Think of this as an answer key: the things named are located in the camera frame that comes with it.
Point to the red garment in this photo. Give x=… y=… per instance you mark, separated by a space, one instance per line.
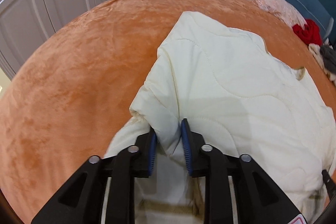
x=307 y=31

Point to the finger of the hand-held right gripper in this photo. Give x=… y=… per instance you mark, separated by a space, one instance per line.
x=328 y=179

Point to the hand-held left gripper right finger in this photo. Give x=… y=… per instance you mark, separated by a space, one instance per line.
x=187 y=148

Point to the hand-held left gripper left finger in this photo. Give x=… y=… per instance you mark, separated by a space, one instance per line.
x=152 y=150

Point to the cream knit garment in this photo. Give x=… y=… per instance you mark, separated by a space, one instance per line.
x=316 y=52

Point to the grey knit garment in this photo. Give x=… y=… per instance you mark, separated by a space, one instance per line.
x=329 y=56

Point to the orange plush blanket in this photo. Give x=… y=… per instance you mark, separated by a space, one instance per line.
x=78 y=69

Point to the white quilted jacket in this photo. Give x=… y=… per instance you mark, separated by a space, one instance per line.
x=223 y=82

